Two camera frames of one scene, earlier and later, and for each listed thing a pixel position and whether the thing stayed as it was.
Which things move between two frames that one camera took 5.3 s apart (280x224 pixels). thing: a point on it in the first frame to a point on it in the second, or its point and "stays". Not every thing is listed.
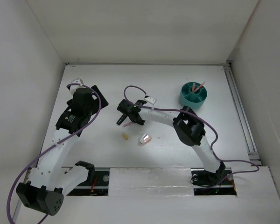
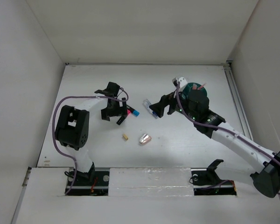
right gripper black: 142,122 to 159,107
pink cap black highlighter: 121,119 stays
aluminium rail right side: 250,144 stays
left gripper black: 104,104 to 107,114
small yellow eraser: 125,136 stays
